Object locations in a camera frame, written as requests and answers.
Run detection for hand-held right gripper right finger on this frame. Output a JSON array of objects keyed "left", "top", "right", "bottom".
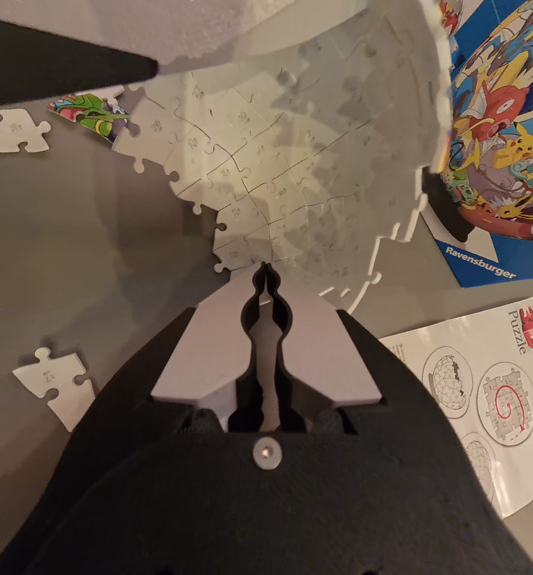
[{"left": 267, "top": 262, "right": 383, "bottom": 433}]

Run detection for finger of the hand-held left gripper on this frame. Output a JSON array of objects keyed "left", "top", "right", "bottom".
[{"left": 0, "top": 0, "right": 267, "bottom": 109}]

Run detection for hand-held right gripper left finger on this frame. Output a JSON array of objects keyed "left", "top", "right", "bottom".
[{"left": 150, "top": 262, "right": 267, "bottom": 433}]

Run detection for partly built puzzle ball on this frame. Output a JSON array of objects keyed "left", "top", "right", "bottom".
[{"left": 111, "top": 0, "right": 456, "bottom": 313}]

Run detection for colourful puzzle piece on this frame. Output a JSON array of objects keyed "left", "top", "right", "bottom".
[{"left": 46, "top": 92, "right": 131, "bottom": 144}]

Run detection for blue puzzle box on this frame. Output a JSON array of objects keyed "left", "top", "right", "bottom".
[{"left": 421, "top": 0, "right": 533, "bottom": 289}]

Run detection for white instruction leaflet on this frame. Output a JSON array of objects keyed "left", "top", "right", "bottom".
[{"left": 378, "top": 296, "right": 533, "bottom": 521}]

